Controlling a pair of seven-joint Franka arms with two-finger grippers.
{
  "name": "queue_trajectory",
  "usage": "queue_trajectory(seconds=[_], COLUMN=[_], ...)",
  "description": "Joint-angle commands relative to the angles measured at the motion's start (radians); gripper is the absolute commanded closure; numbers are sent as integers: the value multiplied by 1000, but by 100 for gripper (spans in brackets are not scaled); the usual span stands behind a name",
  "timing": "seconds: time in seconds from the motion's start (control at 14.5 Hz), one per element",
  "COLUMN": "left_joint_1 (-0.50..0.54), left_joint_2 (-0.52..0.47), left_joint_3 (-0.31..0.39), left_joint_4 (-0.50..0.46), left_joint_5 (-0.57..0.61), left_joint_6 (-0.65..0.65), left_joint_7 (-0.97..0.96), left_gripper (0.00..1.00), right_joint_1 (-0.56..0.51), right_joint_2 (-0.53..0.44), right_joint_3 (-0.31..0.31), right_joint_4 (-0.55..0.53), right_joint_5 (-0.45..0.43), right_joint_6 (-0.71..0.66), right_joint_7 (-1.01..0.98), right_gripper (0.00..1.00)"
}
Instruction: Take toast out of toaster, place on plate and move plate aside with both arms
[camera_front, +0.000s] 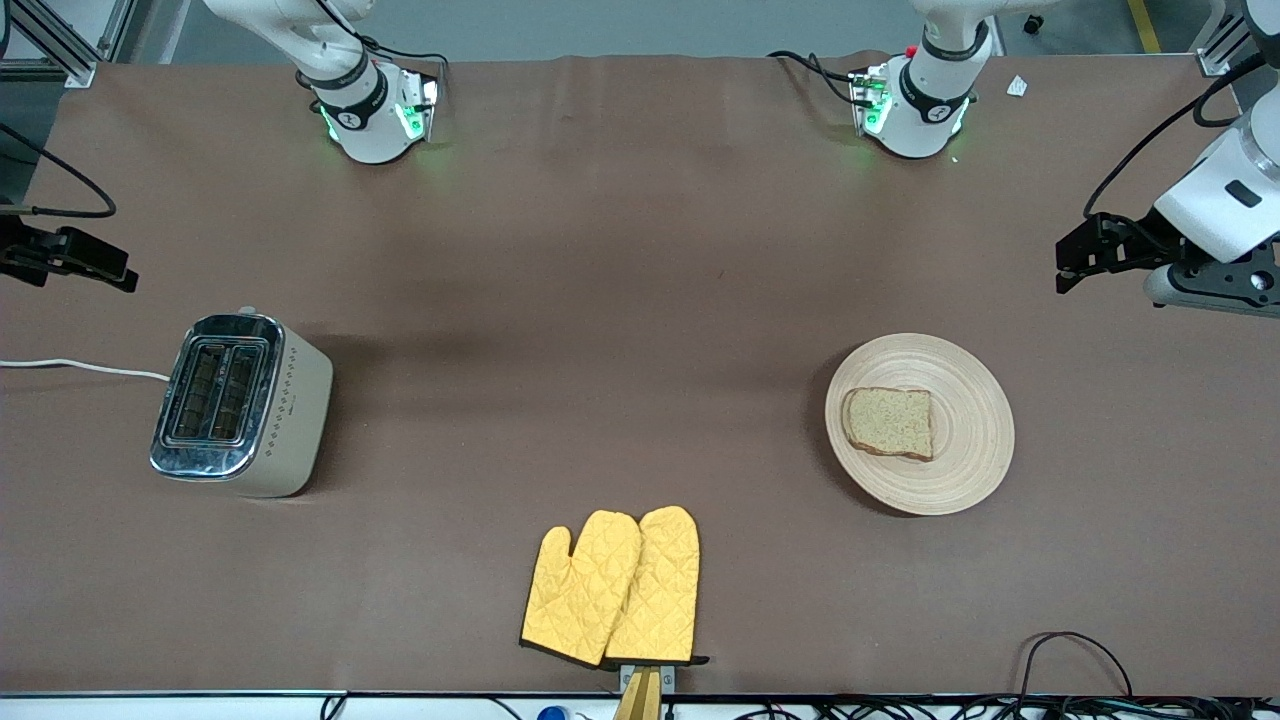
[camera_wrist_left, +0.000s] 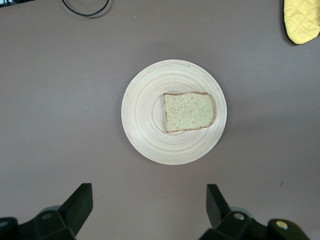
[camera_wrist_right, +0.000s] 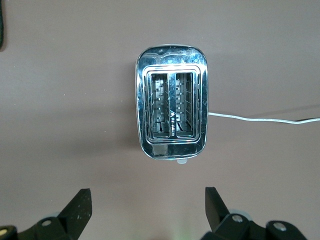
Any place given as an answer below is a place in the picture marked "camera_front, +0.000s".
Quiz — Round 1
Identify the round wooden plate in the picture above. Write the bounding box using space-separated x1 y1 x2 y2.
825 333 1016 517

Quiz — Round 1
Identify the brown bread toast slice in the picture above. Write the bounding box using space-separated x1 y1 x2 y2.
841 387 935 462

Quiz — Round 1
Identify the beige chrome toaster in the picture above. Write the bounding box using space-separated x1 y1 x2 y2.
150 308 334 499

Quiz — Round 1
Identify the brown table cover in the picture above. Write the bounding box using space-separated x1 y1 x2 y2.
0 50 1280 698

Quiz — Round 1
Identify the yellow quilted oven mitt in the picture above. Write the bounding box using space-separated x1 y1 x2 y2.
520 510 643 669
605 505 701 666

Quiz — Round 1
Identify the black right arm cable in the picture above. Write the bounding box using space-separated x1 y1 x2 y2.
0 121 117 220

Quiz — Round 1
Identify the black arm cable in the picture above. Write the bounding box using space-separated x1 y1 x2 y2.
1084 52 1271 219
0 121 117 220

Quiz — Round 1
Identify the white toaster power cable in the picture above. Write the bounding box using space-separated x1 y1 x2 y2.
0 357 171 383

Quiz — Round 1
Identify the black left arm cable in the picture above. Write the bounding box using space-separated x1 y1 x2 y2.
1084 52 1271 219

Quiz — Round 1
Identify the aluminium frame post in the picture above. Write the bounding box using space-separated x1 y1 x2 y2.
0 0 136 89
1195 0 1263 77

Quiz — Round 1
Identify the black left base cable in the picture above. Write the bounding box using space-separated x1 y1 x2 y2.
768 50 863 107

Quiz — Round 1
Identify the black base cable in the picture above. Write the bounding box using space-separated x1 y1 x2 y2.
768 50 863 107
355 38 449 77

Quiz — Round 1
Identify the black looped cable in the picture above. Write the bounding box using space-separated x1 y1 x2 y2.
1015 631 1136 701

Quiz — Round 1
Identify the black right base cable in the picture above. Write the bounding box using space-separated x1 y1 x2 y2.
355 38 449 77

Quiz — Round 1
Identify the wooden stand with metal bracket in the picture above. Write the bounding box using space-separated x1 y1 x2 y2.
612 663 677 720

